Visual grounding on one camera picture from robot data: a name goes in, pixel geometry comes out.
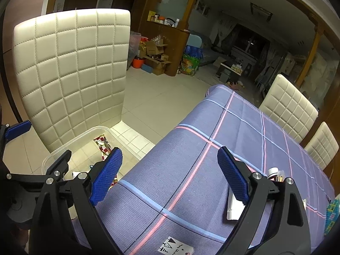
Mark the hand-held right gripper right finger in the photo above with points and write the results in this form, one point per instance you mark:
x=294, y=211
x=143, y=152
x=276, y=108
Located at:
x=233, y=176

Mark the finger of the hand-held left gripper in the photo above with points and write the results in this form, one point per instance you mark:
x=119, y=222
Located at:
x=18, y=130
x=59, y=163

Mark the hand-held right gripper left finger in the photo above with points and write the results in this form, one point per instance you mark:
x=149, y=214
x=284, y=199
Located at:
x=106, y=176

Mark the clear plastic bin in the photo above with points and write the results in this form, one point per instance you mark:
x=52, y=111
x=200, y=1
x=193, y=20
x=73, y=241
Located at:
x=77, y=148

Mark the white paper strip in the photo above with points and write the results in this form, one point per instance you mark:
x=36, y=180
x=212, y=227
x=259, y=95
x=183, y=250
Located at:
x=233, y=209

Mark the red gold foil wrapper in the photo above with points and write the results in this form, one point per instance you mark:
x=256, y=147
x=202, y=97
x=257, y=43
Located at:
x=102, y=143

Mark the blue plaid tablecloth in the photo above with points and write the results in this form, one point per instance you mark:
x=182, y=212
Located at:
x=186, y=164

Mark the cream quilted dining chair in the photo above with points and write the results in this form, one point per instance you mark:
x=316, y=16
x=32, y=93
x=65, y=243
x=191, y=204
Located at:
x=289, y=109
x=71, y=71
x=322, y=146

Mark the white printed label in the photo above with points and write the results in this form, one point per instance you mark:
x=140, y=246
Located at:
x=175, y=247

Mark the toy on floor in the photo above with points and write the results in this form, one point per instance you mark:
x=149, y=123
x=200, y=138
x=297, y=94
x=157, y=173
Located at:
x=236, y=85

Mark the blue beaded tissue box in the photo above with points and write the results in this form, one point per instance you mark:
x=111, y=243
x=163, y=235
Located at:
x=333, y=213

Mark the coffee table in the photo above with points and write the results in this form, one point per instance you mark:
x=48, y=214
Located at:
x=228, y=69

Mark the blue small box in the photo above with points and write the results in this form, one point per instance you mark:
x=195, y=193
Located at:
x=147, y=68

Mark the orange bucket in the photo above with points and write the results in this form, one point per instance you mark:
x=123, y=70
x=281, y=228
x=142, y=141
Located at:
x=138, y=63

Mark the patterned curtain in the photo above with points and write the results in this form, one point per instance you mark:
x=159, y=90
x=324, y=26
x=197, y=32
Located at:
x=268, y=63
x=223, y=32

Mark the colourful woven bag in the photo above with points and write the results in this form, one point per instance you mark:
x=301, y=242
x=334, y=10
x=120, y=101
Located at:
x=190, y=62

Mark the open cardboard box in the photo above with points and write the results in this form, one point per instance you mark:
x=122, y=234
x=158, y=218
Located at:
x=155, y=47
x=159, y=65

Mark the grey sofa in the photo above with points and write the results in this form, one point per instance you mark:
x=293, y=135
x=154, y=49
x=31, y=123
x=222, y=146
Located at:
x=215, y=53

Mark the clear plastic bag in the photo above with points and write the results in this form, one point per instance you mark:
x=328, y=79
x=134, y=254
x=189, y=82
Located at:
x=134, y=47

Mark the dark window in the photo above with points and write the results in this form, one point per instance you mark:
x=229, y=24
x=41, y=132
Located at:
x=252, y=42

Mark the light blue chair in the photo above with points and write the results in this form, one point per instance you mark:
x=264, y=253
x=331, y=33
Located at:
x=196, y=40

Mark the wooden partition cabinet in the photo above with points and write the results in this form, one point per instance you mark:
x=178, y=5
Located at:
x=175, y=47

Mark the row of small bottles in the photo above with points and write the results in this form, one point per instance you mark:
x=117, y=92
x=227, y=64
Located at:
x=163, y=20

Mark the ceiling lamp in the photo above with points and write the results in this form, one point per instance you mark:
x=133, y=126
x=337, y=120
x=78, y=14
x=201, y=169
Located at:
x=261, y=11

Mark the wall pictures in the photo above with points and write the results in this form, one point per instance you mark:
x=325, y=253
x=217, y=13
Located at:
x=202, y=5

